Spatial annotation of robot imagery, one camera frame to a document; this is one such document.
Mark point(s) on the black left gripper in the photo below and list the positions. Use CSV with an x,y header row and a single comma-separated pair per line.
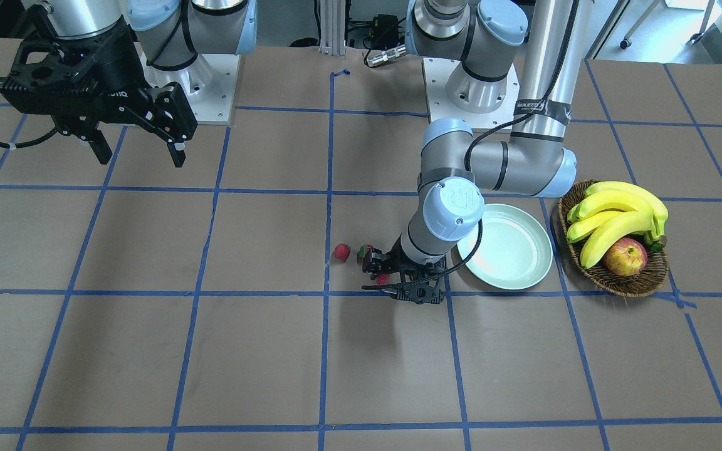
x,y
397,260

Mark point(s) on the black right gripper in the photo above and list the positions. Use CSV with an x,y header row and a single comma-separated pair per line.
x,y
115,70

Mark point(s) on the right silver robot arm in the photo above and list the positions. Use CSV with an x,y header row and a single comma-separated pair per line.
x,y
168,35

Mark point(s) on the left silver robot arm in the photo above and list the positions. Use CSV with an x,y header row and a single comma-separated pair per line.
x,y
524,155

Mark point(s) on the light green plate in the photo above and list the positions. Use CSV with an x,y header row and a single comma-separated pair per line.
x,y
515,251

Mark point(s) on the yellow banana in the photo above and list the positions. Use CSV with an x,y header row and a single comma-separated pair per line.
x,y
658,207
610,232
581,229
608,199

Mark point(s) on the red yellow apple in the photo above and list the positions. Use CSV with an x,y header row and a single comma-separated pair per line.
x,y
625,258

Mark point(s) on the brown wicker basket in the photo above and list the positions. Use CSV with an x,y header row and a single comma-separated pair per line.
x,y
645,283

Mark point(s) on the bottom yellow banana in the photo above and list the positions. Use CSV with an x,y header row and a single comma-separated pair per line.
x,y
610,232

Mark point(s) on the top yellow banana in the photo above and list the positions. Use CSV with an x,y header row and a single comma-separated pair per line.
x,y
658,207

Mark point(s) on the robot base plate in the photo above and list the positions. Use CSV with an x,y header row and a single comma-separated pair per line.
x,y
210,84

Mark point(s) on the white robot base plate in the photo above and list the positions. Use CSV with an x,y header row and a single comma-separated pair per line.
x,y
451,92

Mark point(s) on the aluminium frame post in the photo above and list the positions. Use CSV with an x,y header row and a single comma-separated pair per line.
x,y
332,28

